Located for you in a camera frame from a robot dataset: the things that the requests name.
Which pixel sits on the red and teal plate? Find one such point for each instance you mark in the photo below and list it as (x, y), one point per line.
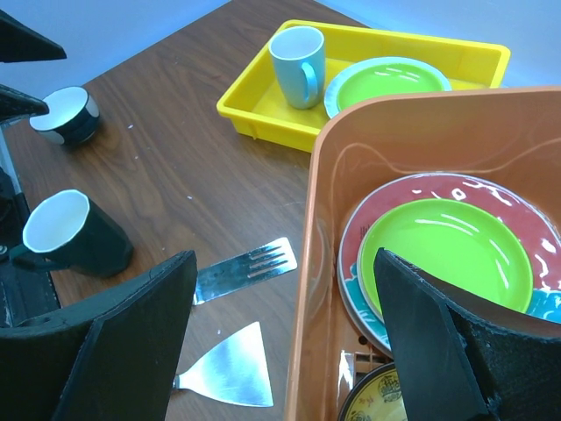
(538, 234)

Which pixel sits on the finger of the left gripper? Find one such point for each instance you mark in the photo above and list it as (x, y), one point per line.
(19, 43)
(15, 105)

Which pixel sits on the white scalloped plate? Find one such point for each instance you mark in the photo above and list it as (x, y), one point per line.
(330, 95)

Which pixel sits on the lime green plate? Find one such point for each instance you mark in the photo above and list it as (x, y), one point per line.
(456, 242)
(387, 79)

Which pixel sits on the yellow plastic tray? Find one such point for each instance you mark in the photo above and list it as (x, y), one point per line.
(256, 107)

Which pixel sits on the solid spatula wooden handle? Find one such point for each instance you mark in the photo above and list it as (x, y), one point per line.
(234, 371)

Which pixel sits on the slotted spatula wooden handle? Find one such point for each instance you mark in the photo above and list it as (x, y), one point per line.
(262, 263)

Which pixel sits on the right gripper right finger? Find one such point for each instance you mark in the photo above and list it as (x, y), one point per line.
(462, 357)

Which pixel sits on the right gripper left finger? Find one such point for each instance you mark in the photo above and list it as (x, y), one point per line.
(112, 356)

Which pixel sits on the yellow patterned plate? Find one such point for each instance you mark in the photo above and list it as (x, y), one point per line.
(377, 396)

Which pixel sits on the light blue mug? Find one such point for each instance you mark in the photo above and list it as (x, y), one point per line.
(299, 64)

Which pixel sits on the small white dish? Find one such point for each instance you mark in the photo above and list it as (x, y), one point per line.
(72, 118)

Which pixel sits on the white cup green handle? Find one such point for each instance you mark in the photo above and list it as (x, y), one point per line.
(70, 231)

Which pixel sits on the orange plastic dish bin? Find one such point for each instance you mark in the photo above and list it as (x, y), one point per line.
(508, 136)

